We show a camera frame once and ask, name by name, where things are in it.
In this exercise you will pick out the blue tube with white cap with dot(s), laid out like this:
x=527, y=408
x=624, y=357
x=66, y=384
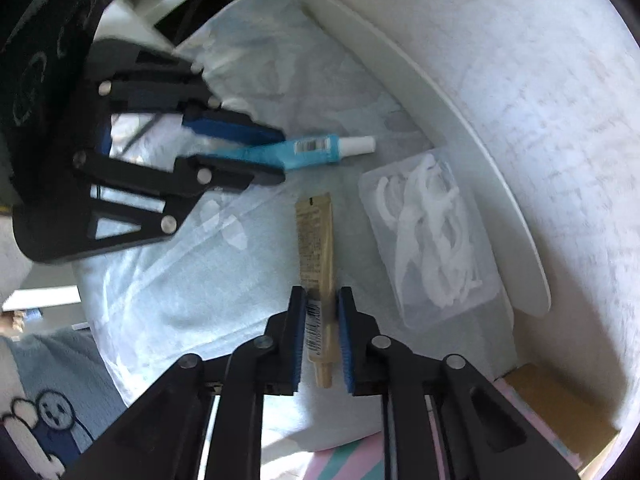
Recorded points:
x=305, y=152

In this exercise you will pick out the gold tube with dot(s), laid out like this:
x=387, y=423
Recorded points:
x=312, y=240

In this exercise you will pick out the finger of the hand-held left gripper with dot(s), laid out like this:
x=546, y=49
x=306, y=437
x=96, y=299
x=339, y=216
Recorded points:
x=235, y=127
x=220, y=176

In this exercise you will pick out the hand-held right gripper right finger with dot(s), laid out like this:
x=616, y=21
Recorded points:
x=345, y=340

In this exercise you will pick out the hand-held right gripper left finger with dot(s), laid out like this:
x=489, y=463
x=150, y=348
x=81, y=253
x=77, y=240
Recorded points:
x=298, y=335

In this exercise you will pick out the cardboard box with pink lining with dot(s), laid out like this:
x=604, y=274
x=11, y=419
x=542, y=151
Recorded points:
x=550, y=400

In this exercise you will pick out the white curved board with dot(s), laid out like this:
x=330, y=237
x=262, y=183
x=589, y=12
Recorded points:
x=450, y=125

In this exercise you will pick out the clear pack of floss picks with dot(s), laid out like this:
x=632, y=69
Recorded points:
x=430, y=240

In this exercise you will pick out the blue cartoon print blanket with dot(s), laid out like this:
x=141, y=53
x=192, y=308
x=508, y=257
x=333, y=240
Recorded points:
x=50, y=410

